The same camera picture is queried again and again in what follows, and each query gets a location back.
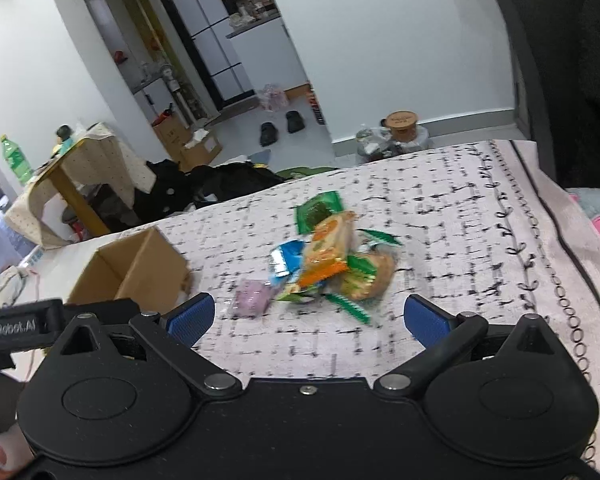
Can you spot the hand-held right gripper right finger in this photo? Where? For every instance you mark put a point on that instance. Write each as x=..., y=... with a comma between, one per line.
x=427, y=320

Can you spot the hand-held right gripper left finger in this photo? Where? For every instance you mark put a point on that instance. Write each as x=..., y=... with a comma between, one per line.
x=190, y=317

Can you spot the purple round snack packet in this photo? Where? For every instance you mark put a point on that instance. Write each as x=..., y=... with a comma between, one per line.
x=252, y=297

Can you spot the bread packet with green ends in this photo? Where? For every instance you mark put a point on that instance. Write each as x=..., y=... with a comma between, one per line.
x=380, y=272

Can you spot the brown cardboard box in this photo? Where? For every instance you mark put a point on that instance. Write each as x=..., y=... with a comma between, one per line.
x=145, y=265

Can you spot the green and yellow snack packet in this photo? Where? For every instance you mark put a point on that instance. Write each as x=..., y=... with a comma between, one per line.
x=300, y=292

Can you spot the blue snack packet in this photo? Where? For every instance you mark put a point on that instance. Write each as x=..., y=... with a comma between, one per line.
x=286, y=257

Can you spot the orange snack packet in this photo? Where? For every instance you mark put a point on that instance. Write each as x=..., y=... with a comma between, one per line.
x=327, y=247

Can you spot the dark green snack packet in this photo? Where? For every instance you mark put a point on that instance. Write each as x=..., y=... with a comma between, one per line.
x=320, y=210

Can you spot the person's left hand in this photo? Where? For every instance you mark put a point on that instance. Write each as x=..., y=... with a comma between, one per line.
x=5, y=452

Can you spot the white printed cloth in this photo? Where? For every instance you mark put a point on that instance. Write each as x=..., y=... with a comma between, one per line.
x=5, y=285

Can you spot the white power strip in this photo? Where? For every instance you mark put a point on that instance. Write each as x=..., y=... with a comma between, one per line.
x=34, y=256

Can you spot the white black patterned blanket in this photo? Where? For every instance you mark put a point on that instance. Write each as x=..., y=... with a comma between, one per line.
x=455, y=200

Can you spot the black clothes pile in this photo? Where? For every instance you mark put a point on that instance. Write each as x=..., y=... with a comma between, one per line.
x=165, y=190

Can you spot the black bag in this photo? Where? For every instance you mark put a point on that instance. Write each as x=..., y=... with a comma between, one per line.
x=240, y=182

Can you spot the yellow wooden table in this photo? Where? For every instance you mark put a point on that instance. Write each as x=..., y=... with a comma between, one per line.
x=75, y=197

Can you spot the cardboard carton with white paper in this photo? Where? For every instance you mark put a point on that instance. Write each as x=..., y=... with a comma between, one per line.
x=202, y=152

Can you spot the green plastic bottle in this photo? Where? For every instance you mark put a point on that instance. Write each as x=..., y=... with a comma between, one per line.
x=16, y=160

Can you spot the small side table with cloth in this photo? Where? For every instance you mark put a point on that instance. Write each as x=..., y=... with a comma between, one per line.
x=115, y=160

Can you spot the clear plastic trash bag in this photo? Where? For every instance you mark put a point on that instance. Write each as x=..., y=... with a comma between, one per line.
x=375, y=147

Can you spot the green floor mat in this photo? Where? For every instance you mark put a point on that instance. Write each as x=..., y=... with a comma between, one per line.
x=305, y=172

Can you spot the brown lidded bowl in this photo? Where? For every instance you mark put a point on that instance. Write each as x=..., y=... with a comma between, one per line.
x=401, y=127

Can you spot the dark-haired doll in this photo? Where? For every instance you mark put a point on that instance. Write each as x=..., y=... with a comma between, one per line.
x=65, y=135

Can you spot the pink plastic bag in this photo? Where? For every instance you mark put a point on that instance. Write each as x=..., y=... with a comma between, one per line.
x=273, y=96

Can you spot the red drink bottle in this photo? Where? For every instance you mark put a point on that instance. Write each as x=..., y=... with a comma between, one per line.
x=317, y=107

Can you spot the black chair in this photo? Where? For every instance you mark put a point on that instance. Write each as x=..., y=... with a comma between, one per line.
x=527, y=85

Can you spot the white cabinet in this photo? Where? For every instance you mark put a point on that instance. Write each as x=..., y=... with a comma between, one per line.
x=270, y=55

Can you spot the black grid glass door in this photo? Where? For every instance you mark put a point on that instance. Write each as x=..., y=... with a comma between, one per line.
x=205, y=35

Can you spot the black jacket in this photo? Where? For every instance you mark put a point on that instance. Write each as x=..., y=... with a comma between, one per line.
x=590, y=85

